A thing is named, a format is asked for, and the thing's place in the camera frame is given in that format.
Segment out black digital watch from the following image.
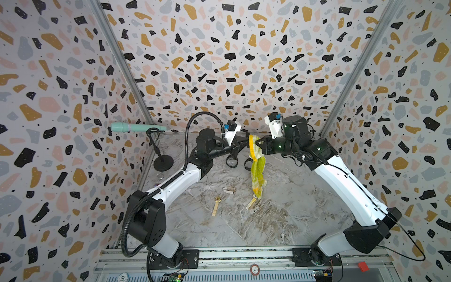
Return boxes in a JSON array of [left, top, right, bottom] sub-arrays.
[[244, 158, 253, 171]]

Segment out yellow green white cloth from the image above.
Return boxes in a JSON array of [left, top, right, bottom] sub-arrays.
[[249, 135, 267, 199]]

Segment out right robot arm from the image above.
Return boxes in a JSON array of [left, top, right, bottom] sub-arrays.
[[256, 112, 402, 265]]

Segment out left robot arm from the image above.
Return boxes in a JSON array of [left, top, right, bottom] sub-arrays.
[[120, 112, 250, 264]]

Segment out black microphone stand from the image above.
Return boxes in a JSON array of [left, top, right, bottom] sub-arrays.
[[146, 128, 174, 172]]

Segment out red white round sticker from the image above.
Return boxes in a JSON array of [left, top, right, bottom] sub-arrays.
[[250, 264, 260, 276]]

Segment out red tag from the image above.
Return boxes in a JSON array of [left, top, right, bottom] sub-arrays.
[[358, 262, 369, 272]]

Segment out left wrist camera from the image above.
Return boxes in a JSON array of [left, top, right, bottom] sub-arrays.
[[224, 121, 242, 146]]

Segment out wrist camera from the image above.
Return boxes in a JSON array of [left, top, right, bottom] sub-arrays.
[[264, 112, 283, 139], [224, 121, 242, 146]]

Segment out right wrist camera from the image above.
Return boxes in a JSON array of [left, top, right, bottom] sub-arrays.
[[264, 112, 283, 139]]

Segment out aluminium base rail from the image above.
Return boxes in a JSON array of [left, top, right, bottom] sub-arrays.
[[91, 246, 400, 282]]

